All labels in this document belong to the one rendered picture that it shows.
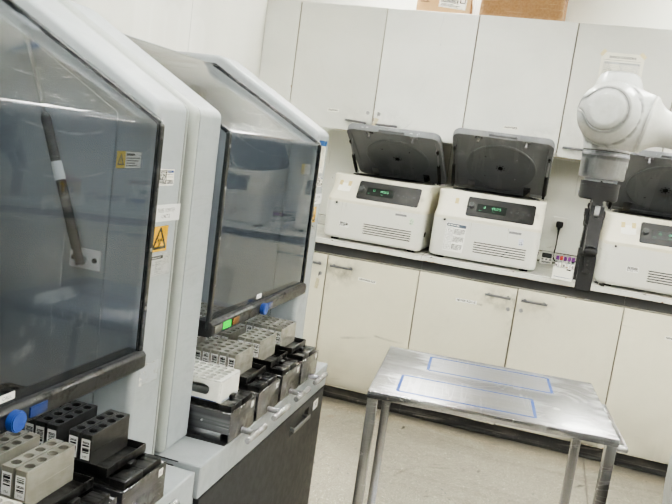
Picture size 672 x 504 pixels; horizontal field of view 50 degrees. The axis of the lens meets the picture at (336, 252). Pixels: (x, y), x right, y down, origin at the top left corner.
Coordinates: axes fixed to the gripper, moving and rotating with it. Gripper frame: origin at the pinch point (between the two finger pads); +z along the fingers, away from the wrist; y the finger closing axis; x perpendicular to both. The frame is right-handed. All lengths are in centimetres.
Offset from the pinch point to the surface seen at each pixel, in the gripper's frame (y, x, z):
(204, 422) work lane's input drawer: -17, 72, 43
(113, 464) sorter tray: -54, 70, 37
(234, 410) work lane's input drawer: -14, 66, 40
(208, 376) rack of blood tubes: -13, 74, 34
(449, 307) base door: 218, 50, 55
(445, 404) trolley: 16.8, 24.5, 38.1
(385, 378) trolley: 26, 42, 38
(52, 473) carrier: -65, 73, 35
